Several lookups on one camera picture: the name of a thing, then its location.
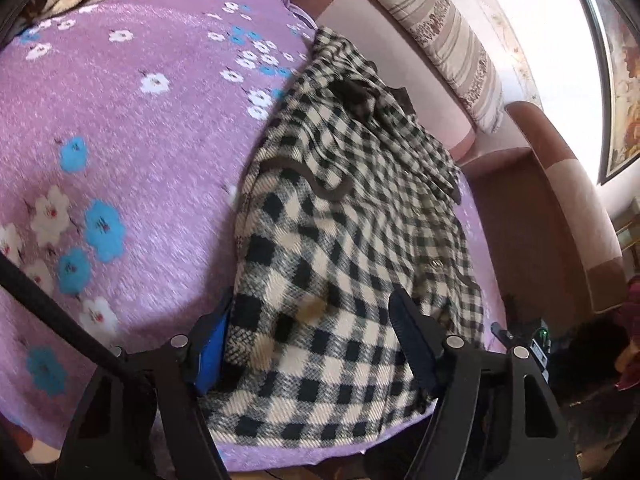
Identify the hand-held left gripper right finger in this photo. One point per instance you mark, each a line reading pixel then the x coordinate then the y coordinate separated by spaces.
pixel 417 345

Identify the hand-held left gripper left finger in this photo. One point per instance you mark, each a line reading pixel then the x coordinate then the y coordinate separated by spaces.
pixel 210 360

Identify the black and cream checkered coat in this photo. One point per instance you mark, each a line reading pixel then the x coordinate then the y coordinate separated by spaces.
pixel 325 260

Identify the dark cloth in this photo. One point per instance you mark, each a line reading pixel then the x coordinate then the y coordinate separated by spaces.
pixel 590 360

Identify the purple floral bedsheet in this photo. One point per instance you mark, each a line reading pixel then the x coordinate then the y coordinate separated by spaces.
pixel 150 160

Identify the striped pillow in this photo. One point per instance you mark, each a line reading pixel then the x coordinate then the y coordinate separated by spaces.
pixel 440 35

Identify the pink and brown sofa frame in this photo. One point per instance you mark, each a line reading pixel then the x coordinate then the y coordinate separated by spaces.
pixel 525 200

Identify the framed wall picture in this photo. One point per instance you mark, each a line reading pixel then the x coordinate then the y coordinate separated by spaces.
pixel 625 85

